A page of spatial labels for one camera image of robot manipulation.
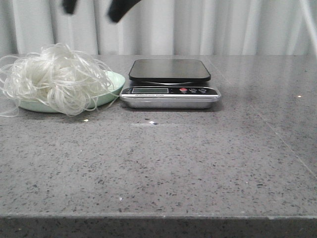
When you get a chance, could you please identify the white pleated curtain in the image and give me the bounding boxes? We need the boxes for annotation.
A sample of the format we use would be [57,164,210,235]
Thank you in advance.
[0,0,317,55]

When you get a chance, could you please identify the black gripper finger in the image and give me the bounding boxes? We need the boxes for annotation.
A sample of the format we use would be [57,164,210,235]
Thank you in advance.
[107,0,140,23]
[62,0,77,14]

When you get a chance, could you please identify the white translucent vermicelli bundle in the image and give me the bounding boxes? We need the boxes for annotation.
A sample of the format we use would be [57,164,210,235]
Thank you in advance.
[0,43,113,117]

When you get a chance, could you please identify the light green round plate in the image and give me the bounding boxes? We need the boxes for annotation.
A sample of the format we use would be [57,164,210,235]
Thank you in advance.
[19,71,125,116]

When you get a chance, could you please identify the black silver kitchen scale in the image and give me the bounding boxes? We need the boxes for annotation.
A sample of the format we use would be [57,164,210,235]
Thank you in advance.
[120,59,221,110]

